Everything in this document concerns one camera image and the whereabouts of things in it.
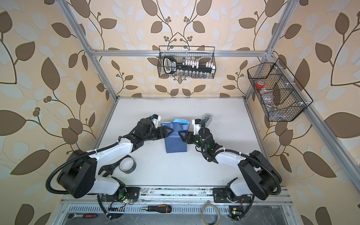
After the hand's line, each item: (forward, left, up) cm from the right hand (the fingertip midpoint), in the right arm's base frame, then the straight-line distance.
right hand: (182, 133), depth 83 cm
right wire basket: (+8, -54, +21) cm, 58 cm away
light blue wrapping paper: (-3, +5, -6) cm, 8 cm away
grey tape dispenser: (+18, -20, -9) cm, 28 cm away
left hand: (+1, +6, +2) cm, 6 cm away
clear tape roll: (-39, -17, -10) cm, 43 cm away
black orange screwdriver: (-36, +11, -11) cm, 39 cm away
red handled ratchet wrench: (-37, +55, -12) cm, 67 cm away
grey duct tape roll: (-13, +33, -13) cm, 38 cm away
